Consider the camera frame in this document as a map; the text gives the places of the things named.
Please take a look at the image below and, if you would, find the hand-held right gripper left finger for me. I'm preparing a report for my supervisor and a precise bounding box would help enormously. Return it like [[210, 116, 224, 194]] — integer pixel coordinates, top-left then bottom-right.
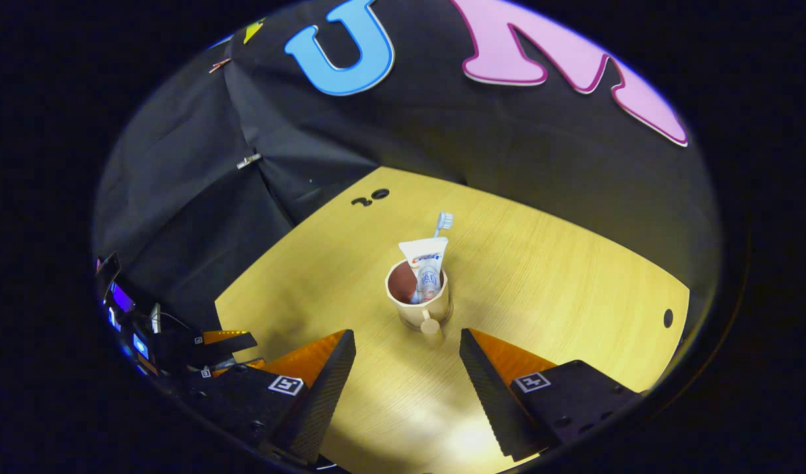
[[178, 329, 358, 465]]

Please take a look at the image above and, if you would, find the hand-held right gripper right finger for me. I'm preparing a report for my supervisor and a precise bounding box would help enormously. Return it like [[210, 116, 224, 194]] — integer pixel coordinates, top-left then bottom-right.
[[458, 327, 642, 463]]

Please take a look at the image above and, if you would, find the beige cup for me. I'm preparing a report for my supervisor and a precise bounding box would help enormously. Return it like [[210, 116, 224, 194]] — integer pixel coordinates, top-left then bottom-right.
[[385, 258, 454, 343]]

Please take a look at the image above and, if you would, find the white toothpaste tube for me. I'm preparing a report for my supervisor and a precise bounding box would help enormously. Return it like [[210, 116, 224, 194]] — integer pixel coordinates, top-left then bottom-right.
[[398, 237, 450, 305]]

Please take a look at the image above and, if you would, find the wooden desktop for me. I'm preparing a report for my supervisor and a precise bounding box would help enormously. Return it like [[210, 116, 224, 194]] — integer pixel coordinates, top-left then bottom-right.
[[214, 166, 691, 474]]

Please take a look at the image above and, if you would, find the black backdrop cloth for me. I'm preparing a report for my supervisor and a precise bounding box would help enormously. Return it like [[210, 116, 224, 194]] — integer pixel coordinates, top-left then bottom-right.
[[92, 0, 723, 330]]

